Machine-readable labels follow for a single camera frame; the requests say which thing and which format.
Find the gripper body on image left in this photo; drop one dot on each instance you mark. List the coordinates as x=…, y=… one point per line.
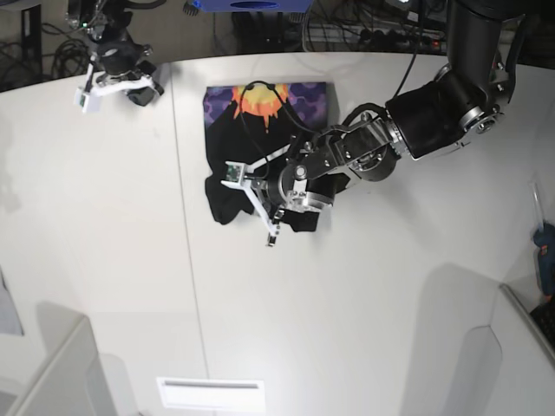
x=122, y=67

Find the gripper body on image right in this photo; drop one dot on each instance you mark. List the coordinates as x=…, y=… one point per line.
x=282, y=199

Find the black T-shirt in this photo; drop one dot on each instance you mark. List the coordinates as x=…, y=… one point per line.
x=247, y=123

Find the black robot arm on image right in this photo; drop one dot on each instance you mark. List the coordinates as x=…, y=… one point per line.
x=484, y=39

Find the black robot arm on image left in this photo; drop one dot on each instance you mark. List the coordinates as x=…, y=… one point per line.
x=104, y=21

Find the blue box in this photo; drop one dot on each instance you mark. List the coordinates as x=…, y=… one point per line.
x=253, y=5

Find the black power strip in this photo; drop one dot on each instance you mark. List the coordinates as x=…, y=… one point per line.
x=396, y=39

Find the blue glue gun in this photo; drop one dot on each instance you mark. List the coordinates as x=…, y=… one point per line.
x=543, y=239

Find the black keyboard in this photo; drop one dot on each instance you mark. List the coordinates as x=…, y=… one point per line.
x=544, y=317

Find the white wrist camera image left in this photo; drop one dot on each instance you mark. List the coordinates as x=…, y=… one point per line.
x=88, y=101

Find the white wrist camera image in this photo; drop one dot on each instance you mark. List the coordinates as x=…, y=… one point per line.
x=234, y=175
x=88, y=101

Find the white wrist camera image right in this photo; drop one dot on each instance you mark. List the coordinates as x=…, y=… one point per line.
x=234, y=175

